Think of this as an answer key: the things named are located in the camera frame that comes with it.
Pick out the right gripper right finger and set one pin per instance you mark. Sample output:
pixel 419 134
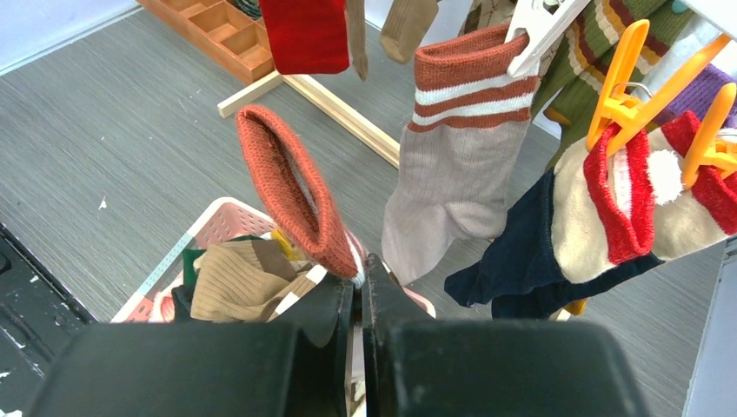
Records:
pixel 417 365

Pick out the grey beige sock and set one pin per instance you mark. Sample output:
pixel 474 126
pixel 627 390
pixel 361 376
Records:
pixel 458 149

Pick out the red white striped sock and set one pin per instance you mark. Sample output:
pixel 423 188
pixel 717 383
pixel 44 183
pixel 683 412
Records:
pixel 293 191

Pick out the wooden clothes rack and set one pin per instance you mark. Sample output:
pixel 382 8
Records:
pixel 326 101

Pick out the orange wooden compartment tray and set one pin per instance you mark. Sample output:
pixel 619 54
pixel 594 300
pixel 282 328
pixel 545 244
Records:
pixel 231 38

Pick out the green striped hanging sock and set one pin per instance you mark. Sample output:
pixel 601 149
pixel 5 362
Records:
pixel 571 86

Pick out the navy sock red cuff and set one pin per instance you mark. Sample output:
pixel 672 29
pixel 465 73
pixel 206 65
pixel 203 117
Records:
pixel 586 226

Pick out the pink plastic basket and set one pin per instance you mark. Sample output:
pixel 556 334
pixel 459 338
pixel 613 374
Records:
pixel 226 219

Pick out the maroon purple orange striped sock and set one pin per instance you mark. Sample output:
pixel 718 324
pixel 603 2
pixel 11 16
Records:
pixel 697 97

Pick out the navy blue sock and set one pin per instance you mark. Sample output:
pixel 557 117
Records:
pixel 687 220

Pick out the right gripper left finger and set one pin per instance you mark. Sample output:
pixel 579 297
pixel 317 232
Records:
pixel 295 365

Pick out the tan ribbed sock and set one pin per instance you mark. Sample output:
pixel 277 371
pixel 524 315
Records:
pixel 239 280

